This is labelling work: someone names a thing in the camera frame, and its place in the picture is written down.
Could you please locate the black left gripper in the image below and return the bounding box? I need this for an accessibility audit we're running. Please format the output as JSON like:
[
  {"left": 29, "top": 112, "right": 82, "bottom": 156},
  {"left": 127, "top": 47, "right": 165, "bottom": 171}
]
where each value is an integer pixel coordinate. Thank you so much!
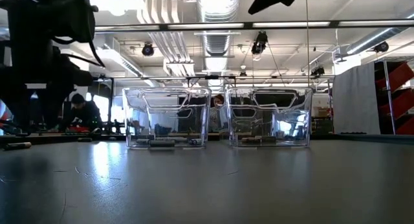
[{"left": 0, "top": 42, "right": 95, "bottom": 136}]

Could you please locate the clear plastic bin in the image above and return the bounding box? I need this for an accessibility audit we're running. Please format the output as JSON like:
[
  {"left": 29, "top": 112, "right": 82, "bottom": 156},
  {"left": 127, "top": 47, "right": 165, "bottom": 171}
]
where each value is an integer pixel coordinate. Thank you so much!
[
  {"left": 122, "top": 87, "right": 212, "bottom": 150},
  {"left": 225, "top": 86, "right": 314, "bottom": 150}
]

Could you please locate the black ceiling spotlight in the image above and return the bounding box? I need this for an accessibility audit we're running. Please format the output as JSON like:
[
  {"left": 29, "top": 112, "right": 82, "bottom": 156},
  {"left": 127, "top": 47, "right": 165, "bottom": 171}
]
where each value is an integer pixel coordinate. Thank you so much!
[
  {"left": 373, "top": 41, "right": 390, "bottom": 54},
  {"left": 310, "top": 65, "right": 326, "bottom": 78},
  {"left": 141, "top": 42, "right": 155, "bottom": 58},
  {"left": 251, "top": 31, "right": 269, "bottom": 56}
]

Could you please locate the red tray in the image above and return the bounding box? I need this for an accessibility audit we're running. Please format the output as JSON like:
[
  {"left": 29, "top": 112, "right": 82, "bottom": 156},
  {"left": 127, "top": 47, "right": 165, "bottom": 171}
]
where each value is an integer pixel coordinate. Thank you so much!
[{"left": 66, "top": 126, "right": 91, "bottom": 134}]

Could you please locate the person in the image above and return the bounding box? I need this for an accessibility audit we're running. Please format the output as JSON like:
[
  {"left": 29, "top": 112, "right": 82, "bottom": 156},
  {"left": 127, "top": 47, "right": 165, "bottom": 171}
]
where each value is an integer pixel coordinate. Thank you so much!
[
  {"left": 60, "top": 93, "right": 104, "bottom": 133},
  {"left": 210, "top": 94, "right": 227, "bottom": 133}
]

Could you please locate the red shelf rack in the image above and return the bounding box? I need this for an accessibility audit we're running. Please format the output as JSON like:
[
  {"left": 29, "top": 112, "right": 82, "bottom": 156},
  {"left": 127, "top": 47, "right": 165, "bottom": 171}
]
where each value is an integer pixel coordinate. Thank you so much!
[{"left": 374, "top": 58, "right": 414, "bottom": 136}]

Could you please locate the black overhead frame bar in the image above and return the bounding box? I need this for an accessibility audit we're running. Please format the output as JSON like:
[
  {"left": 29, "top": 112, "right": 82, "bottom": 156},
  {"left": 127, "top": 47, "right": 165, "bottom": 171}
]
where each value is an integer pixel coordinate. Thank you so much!
[{"left": 93, "top": 20, "right": 414, "bottom": 34}]

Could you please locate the thin hanging cable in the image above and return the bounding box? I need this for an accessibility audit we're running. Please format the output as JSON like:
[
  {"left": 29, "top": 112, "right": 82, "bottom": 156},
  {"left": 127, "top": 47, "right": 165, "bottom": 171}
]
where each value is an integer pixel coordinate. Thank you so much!
[{"left": 305, "top": 0, "right": 311, "bottom": 87}]

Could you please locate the silver ceiling duct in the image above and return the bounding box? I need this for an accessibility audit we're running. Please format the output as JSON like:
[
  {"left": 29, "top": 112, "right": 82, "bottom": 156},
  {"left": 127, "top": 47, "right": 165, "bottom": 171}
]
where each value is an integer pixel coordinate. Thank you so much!
[{"left": 195, "top": 0, "right": 242, "bottom": 93}]

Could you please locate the black aluminium table frame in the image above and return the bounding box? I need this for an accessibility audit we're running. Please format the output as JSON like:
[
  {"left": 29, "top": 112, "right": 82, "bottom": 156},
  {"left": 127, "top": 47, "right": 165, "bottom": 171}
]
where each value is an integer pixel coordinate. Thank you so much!
[{"left": 0, "top": 132, "right": 414, "bottom": 144}]

